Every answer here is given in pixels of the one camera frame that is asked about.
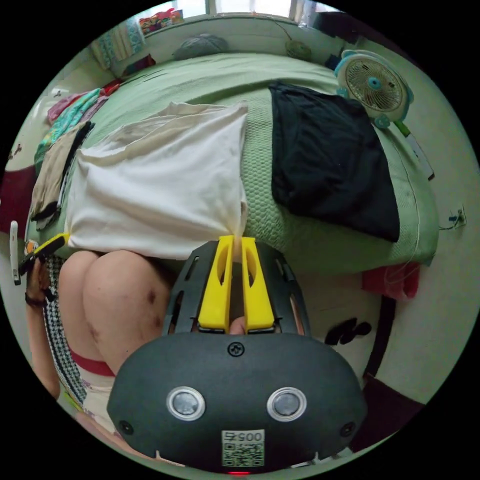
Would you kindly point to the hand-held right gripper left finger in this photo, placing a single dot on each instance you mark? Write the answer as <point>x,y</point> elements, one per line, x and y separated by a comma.
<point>214,292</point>

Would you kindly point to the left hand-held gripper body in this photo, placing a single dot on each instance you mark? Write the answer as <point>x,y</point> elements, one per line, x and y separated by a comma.
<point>32,262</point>

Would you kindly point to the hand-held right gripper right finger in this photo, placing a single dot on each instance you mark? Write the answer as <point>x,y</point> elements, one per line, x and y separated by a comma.
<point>258,300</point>

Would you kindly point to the white t-shirt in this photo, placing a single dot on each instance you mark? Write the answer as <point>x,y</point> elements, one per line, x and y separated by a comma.
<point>157,195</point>

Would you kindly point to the person's left hand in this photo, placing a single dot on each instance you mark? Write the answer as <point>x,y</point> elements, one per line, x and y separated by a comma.
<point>37,281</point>

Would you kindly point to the person's right hand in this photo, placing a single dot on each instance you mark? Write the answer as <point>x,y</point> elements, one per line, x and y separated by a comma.
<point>237,326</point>

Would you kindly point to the pile of clothes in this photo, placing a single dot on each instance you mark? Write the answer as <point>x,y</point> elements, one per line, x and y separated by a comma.
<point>56,161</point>

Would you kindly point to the bed with green mat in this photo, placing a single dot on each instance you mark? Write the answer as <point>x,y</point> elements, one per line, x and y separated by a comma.
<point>262,195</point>

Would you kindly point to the black garment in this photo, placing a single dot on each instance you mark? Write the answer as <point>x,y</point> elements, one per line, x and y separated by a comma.
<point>330,161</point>

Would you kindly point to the patterned curtain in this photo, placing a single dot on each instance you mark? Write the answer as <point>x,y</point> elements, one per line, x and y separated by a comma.
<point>118,41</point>

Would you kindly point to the blue and white fan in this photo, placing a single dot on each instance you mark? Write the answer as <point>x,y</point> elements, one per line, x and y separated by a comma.
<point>374,88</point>

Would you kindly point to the grey pillow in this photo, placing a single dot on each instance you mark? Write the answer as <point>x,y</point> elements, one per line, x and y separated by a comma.
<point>200,47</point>

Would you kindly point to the window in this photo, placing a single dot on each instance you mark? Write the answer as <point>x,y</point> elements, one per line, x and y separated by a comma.
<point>247,7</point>

